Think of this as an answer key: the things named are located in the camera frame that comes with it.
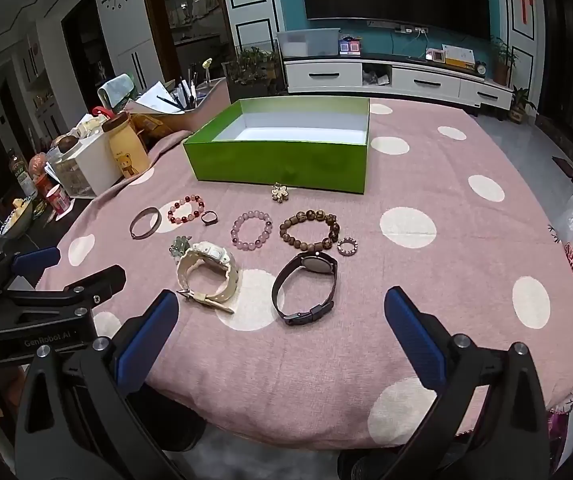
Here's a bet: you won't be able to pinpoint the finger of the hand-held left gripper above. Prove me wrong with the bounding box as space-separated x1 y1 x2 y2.
0 247 62 292
6 265 127 311

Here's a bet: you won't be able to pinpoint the green cardboard box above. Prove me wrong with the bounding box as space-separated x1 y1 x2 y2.
182 97 371 195

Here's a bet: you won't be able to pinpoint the white wristwatch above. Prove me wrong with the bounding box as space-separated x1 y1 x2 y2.
175 241 242 315

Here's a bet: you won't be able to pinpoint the brown bangle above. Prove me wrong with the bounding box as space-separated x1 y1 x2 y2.
129 206 162 239

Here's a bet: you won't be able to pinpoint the tall potted plant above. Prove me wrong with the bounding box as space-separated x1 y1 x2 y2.
491 36 520 87

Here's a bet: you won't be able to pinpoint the yellow bear bottle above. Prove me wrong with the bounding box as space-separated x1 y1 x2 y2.
102 111 150 179

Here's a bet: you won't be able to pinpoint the pink polka dot tablecloth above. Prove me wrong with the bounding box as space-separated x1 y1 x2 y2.
36 80 573 448

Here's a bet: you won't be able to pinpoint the yellow snack packet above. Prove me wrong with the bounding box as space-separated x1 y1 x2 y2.
131 112 173 143

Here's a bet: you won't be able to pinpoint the red and pink bead bracelet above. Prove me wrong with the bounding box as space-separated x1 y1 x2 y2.
167 196 206 227

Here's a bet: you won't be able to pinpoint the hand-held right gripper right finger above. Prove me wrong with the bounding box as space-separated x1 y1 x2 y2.
384 286 552 480

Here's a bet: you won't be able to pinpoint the white papers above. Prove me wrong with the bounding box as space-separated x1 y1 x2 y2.
135 82 183 113

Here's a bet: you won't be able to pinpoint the green leaf brooch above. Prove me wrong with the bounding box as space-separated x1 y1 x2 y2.
168 235 192 261

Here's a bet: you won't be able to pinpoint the purple bead bracelet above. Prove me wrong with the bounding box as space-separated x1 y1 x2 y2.
230 210 273 252

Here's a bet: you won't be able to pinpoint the light green cloth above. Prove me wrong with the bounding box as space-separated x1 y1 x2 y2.
97 73 137 111

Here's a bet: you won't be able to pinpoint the dark brown wristwatch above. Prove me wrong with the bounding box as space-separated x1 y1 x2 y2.
271 251 340 327

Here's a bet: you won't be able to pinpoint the pink desk organizer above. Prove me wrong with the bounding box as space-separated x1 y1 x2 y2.
166 77 230 133

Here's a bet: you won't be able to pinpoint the small potted plant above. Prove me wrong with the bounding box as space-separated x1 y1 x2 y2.
509 85 537 125

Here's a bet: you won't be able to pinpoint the clear plastic storage box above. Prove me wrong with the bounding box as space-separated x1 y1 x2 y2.
276 28 341 58

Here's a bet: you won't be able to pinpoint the yellow and white box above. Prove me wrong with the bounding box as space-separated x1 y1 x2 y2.
425 44 477 68

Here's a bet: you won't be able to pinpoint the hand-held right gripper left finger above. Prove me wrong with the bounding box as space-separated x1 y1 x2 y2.
14 289 182 480

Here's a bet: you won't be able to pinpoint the white television cabinet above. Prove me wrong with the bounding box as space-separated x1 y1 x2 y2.
284 52 515 111

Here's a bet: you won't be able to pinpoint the patterned bowl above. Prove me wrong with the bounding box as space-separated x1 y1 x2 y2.
0 200 34 238

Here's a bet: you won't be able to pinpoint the wooden bead bracelet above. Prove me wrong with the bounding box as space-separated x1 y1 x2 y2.
279 211 340 252

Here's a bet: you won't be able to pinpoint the glass tank with plants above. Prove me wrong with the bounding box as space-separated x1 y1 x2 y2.
221 40 287 101

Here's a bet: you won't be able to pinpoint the white storage box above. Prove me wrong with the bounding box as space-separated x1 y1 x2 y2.
54 132 123 197

